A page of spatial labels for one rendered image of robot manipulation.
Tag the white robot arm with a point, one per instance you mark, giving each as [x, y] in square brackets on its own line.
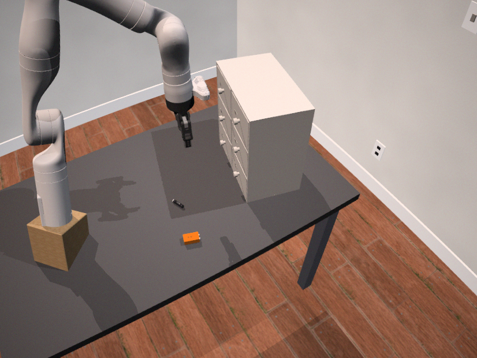
[39, 57]

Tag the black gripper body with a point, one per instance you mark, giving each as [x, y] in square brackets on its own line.
[181, 108]

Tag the beige drawer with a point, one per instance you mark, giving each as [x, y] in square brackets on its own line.
[239, 173]
[225, 142]
[239, 149]
[224, 90]
[240, 120]
[225, 118]

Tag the white small chest of drawers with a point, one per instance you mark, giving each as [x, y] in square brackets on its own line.
[280, 121]

